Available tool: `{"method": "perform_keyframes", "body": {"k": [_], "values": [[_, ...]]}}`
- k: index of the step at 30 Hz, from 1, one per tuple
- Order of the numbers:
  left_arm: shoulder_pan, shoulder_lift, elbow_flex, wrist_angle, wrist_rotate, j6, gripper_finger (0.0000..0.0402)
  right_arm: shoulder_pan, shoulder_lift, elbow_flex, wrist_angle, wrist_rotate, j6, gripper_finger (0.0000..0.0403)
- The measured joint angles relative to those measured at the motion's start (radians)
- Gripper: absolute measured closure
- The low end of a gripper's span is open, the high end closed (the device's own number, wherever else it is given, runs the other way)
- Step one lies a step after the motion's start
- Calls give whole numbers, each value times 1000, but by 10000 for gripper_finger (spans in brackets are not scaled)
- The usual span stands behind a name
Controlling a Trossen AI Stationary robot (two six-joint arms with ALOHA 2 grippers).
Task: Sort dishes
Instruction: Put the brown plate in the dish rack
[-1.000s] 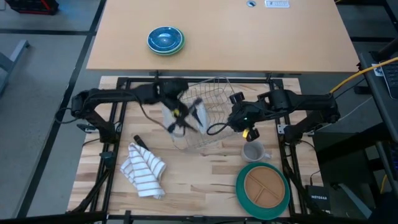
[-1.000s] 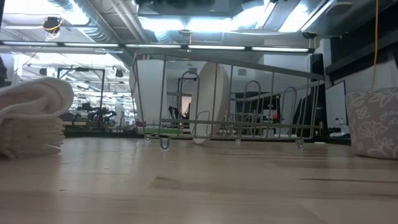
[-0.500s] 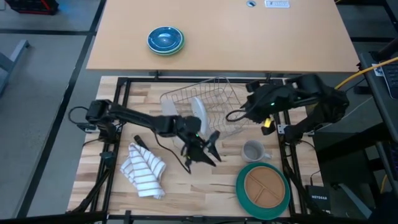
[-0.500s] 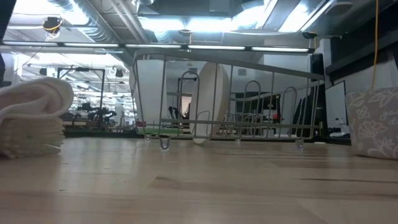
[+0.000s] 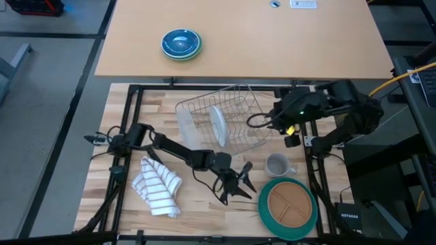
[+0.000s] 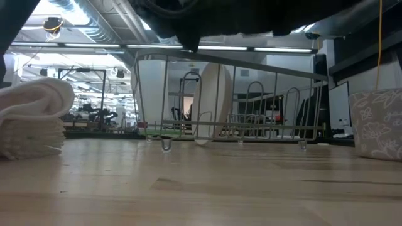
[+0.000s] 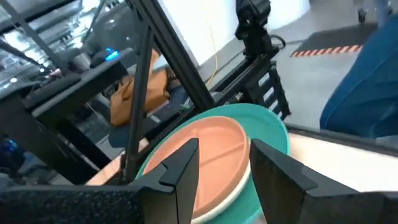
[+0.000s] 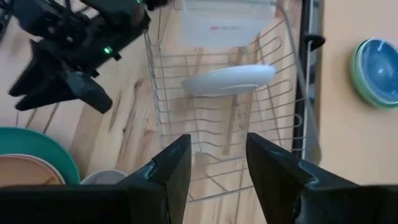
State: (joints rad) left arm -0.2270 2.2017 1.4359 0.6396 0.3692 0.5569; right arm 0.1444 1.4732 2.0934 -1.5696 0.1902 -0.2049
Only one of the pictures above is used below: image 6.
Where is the white striped dish towel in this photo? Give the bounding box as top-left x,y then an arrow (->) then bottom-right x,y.
0,77 -> 75,161

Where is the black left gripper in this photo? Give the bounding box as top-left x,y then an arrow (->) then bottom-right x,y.
128,0 -> 220,53

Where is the black computer monitor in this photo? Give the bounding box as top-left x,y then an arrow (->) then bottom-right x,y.
313,53 -> 331,139

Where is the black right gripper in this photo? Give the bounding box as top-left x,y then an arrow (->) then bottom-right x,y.
216,0 -> 315,37

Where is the white board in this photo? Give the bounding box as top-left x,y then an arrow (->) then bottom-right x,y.
329,81 -> 351,130

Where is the black ceiling device yellow cable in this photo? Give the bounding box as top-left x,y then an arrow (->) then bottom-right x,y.
42,16 -> 64,35

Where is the black background robot station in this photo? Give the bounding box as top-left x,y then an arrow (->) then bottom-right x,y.
56,66 -> 119,133

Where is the LED tube light bar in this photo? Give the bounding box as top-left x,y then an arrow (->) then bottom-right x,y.
11,42 -> 318,54

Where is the white plate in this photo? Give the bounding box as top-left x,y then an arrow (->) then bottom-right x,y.
191,62 -> 233,146

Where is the metal wire dish rack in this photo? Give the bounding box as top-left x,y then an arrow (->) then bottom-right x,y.
133,51 -> 329,152

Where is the translucent plastic cutlery holder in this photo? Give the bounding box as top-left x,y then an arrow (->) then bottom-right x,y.
131,59 -> 167,127

